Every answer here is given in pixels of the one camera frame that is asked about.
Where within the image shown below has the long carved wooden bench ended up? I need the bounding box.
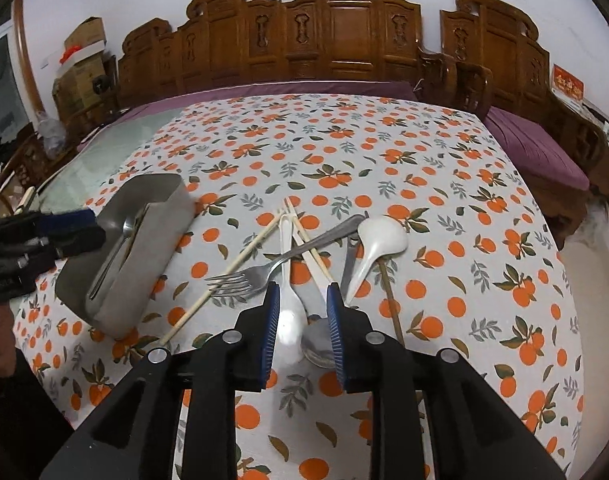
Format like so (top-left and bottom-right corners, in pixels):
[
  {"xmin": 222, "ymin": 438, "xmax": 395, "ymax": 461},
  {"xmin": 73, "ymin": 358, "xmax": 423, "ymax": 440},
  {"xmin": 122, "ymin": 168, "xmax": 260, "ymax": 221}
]
[{"xmin": 115, "ymin": 0, "xmax": 424, "ymax": 108}]

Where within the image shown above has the light bamboo chopstick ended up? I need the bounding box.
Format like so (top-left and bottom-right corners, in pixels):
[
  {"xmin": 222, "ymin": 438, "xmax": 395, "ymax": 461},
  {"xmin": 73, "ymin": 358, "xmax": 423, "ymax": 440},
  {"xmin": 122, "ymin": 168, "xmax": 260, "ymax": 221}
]
[
  {"xmin": 289, "ymin": 207, "xmax": 335, "ymax": 288},
  {"xmin": 159, "ymin": 216, "xmax": 286, "ymax": 345},
  {"xmin": 283, "ymin": 197, "xmax": 330, "ymax": 288}
]

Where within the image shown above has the carved wooden sofa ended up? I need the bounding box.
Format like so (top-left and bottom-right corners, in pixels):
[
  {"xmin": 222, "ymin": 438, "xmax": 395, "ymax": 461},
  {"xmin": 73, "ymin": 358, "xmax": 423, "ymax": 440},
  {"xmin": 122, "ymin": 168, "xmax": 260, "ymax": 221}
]
[{"xmin": 419, "ymin": 0, "xmax": 609, "ymax": 251}]

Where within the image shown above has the metal fork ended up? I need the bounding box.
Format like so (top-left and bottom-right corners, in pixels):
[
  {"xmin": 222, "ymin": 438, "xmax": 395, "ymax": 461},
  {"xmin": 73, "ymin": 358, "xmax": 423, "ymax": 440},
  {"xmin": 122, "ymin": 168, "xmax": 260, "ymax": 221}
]
[{"xmin": 204, "ymin": 214, "xmax": 368, "ymax": 302}]

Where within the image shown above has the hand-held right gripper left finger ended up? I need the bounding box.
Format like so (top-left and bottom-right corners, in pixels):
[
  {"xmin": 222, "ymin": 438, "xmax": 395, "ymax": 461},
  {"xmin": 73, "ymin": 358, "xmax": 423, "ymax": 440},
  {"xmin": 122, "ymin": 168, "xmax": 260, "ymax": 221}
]
[{"xmin": 39, "ymin": 282, "xmax": 281, "ymax": 480}]

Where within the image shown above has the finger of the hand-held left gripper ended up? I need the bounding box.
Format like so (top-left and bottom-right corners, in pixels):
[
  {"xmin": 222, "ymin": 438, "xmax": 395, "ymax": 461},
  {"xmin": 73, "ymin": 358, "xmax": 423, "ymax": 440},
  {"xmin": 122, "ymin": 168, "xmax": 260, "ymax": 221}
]
[
  {"xmin": 19, "ymin": 227, "xmax": 106, "ymax": 266},
  {"xmin": 34, "ymin": 209, "xmax": 98, "ymax": 239}
]

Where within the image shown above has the long purple bench cushion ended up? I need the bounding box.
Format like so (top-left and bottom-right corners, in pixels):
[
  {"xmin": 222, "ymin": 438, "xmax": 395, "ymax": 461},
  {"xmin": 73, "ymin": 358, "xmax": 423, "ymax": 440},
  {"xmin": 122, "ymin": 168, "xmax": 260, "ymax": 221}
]
[{"xmin": 115, "ymin": 79, "xmax": 420, "ymax": 120}]

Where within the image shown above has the red wall calendar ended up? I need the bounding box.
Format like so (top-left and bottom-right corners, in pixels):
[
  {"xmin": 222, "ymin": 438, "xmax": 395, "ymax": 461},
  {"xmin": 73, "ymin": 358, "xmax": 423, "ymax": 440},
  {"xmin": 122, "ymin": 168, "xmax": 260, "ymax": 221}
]
[{"xmin": 551, "ymin": 63, "xmax": 584, "ymax": 104}]

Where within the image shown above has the stack of cardboard boxes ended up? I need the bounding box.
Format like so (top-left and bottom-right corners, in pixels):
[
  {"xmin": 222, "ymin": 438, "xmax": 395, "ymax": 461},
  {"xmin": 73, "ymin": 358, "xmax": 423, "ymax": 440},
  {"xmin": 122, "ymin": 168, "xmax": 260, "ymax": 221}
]
[{"xmin": 51, "ymin": 16, "xmax": 119, "ymax": 122}]

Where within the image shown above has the large white ladle spoon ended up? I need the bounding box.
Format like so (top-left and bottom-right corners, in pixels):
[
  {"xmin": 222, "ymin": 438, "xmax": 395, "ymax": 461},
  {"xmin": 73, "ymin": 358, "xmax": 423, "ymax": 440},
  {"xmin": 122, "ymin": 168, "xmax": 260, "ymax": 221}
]
[{"xmin": 343, "ymin": 216, "xmax": 409, "ymax": 307}]

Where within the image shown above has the white plastic bag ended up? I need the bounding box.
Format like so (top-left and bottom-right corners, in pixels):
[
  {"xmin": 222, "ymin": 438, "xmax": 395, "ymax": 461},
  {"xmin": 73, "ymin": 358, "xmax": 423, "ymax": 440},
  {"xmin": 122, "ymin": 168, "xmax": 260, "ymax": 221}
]
[{"xmin": 579, "ymin": 194, "xmax": 609, "ymax": 243}]

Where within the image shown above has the slim white plastic spoon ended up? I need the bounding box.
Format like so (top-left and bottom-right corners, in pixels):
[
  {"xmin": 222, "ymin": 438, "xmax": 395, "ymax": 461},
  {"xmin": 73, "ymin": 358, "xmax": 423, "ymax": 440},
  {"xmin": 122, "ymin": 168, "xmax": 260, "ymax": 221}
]
[{"xmin": 277, "ymin": 214, "xmax": 308, "ymax": 365}]

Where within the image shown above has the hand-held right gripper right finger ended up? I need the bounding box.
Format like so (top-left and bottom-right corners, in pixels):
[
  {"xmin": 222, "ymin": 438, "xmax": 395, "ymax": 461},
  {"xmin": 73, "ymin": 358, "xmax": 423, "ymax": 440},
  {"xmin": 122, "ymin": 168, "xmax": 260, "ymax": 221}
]
[{"xmin": 326, "ymin": 282, "xmax": 568, "ymax": 480}]

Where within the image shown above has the clear plastic bag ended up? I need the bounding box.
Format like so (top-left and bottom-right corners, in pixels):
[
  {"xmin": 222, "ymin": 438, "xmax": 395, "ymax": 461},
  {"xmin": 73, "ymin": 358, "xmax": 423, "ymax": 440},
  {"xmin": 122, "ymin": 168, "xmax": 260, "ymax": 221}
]
[{"xmin": 33, "ymin": 116, "xmax": 69, "ymax": 157}]

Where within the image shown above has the purple sofa cushion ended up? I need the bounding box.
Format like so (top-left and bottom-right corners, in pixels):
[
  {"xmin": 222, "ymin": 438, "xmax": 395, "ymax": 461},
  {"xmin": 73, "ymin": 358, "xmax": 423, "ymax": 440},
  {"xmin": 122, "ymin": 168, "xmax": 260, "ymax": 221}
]
[{"xmin": 483, "ymin": 105, "xmax": 591, "ymax": 192}]

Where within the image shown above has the metal spoon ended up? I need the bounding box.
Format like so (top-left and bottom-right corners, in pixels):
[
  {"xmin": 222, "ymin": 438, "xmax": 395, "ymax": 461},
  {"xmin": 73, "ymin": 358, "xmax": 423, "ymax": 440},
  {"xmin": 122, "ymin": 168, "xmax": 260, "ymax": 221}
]
[
  {"xmin": 299, "ymin": 237, "xmax": 360, "ymax": 368},
  {"xmin": 87, "ymin": 215, "xmax": 138, "ymax": 302}
]

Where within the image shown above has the dark brown wooden chopstick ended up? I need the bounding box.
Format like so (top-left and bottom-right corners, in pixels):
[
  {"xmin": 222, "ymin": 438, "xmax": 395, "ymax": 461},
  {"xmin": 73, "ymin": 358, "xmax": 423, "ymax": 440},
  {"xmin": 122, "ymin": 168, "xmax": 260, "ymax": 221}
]
[{"xmin": 379, "ymin": 260, "xmax": 406, "ymax": 345}]

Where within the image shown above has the orange fruit print tablecloth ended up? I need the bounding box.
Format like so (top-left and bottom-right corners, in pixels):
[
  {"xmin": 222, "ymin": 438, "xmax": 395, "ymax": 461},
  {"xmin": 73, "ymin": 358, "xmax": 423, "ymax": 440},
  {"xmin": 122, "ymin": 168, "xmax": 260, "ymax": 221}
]
[{"xmin": 12, "ymin": 94, "xmax": 585, "ymax": 480}]

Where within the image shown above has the wooden chair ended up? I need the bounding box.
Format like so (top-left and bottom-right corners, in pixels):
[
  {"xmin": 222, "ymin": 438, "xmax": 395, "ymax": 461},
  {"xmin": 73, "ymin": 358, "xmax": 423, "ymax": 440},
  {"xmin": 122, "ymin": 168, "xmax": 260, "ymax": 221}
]
[{"xmin": 0, "ymin": 130, "xmax": 41, "ymax": 213}]

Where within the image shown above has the stainless steel utensil container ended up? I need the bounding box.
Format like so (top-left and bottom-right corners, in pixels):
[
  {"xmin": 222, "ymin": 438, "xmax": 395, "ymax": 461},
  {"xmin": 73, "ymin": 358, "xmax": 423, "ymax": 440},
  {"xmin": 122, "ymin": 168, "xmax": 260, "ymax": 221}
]
[{"xmin": 54, "ymin": 174, "xmax": 198, "ymax": 339}]

